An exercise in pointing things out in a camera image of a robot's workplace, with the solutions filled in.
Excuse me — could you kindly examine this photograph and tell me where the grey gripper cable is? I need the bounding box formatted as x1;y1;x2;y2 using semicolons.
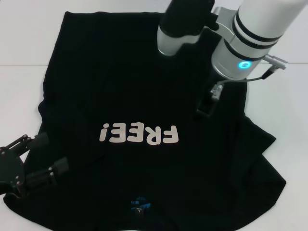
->
220;68;271;85

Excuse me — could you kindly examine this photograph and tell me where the silver cable plug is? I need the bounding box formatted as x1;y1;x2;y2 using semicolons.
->
210;82;225;102

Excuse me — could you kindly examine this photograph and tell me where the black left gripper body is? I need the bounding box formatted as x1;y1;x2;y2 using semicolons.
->
0;146;26;197

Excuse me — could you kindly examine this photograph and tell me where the black shirt with FREE print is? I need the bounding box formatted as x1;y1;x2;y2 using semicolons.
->
2;11;289;231

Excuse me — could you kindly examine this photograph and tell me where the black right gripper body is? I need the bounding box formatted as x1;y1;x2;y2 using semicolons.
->
195;80;218;118

